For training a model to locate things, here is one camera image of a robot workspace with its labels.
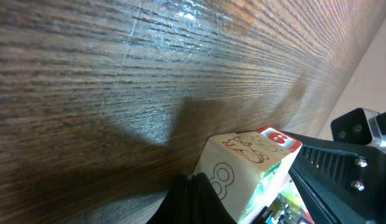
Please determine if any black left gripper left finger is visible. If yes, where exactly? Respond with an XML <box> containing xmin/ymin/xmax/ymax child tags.
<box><xmin>147</xmin><ymin>175</ymin><xmax>191</xmax><ymax>224</ymax></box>

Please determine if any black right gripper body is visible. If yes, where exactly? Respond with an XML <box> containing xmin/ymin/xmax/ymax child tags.
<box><xmin>375</xmin><ymin>151</ymin><xmax>386</xmax><ymax>224</ymax></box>

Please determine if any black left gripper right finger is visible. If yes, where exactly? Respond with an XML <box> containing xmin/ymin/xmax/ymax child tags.
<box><xmin>194</xmin><ymin>173</ymin><xmax>236</xmax><ymax>224</ymax></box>

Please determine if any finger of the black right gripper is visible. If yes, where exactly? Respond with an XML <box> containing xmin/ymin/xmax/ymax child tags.
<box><xmin>286</xmin><ymin>133</ymin><xmax>379</xmax><ymax>223</ymax></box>

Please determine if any green V letter block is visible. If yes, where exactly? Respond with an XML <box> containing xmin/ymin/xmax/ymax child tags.
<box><xmin>194</xmin><ymin>131</ymin><xmax>299</xmax><ymax>223</ymax></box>

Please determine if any white block red A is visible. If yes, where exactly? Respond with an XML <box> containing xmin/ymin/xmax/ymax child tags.
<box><xmin>258</xmin><ymin>126</ymin><xmax>303</xmax><ymax>152</ymax></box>

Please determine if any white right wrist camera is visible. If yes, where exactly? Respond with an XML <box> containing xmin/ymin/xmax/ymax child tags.
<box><xmin>331</xmin><ymin>108</ymin><xmax>386</xmax><ymax>151</ymax></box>

